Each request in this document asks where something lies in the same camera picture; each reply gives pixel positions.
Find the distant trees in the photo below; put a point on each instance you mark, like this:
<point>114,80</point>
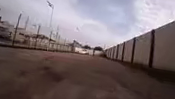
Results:
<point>92,48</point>

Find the street lamp pole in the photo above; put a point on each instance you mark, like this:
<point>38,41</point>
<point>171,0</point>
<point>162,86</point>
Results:
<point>51,16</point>

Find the pale panelled concrete wall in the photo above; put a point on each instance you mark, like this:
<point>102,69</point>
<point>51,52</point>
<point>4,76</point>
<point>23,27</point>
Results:
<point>173,45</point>

